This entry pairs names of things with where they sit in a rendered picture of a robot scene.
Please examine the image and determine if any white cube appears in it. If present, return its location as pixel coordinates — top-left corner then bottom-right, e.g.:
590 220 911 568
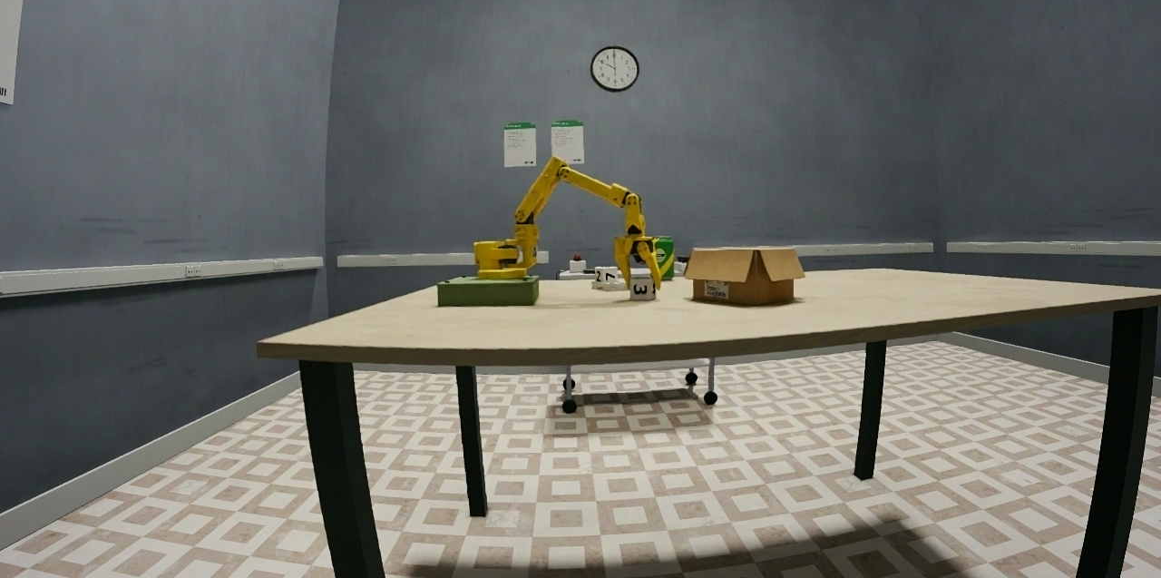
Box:
594 267 618 284
630 277 657 301

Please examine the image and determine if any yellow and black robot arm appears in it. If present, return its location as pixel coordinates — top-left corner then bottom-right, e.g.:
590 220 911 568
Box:
476 156 646 280

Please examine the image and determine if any green and yellow drink can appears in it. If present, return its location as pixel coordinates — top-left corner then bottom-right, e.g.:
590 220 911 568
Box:
652 236 675 281

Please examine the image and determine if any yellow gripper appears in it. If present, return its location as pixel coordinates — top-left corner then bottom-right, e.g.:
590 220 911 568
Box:
614 234 661 291

